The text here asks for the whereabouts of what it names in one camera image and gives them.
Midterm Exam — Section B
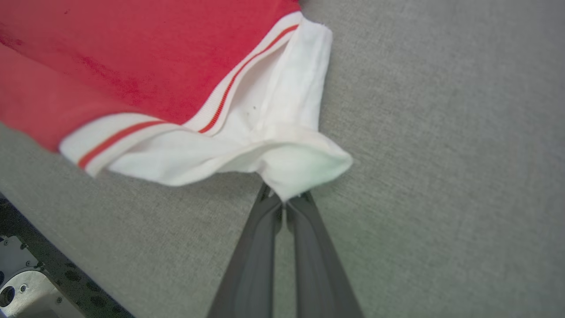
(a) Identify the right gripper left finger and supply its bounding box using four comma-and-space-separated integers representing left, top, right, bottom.
207, 183, 284, 318

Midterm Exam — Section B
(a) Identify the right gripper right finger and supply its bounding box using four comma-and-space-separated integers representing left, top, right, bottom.
286, 190, 364, 318

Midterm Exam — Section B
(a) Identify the red and white jersey garment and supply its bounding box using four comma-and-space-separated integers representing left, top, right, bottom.
0, 0, 354, 202

